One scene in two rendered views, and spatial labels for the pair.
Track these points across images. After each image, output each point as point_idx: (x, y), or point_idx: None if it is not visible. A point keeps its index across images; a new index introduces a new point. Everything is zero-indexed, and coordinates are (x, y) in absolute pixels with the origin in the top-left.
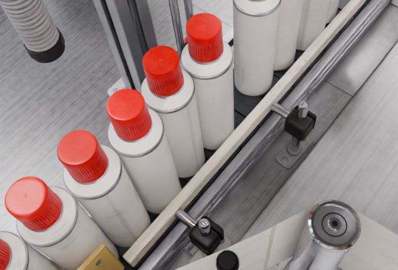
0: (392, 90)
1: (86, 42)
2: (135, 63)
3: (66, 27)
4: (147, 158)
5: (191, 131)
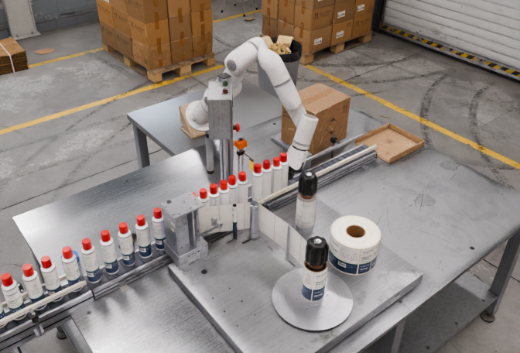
0: (293, 208)
1: None
2: None
3: (207, 181)
4: (224, 195)
5: (235, 197)
